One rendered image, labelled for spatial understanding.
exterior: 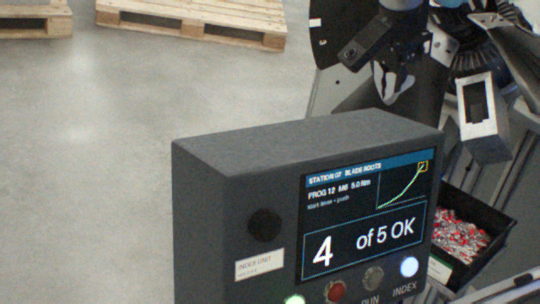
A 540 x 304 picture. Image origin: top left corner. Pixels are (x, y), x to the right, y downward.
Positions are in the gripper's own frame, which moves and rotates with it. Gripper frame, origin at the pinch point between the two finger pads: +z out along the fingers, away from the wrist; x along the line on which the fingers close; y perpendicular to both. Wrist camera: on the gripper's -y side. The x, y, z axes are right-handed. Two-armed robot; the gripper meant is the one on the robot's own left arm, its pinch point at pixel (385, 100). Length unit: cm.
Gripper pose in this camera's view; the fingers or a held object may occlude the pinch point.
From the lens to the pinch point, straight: 120.5
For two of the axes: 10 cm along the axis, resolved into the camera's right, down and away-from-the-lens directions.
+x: -5.2, -5.4, 6.6
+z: 0.8, 7.4, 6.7
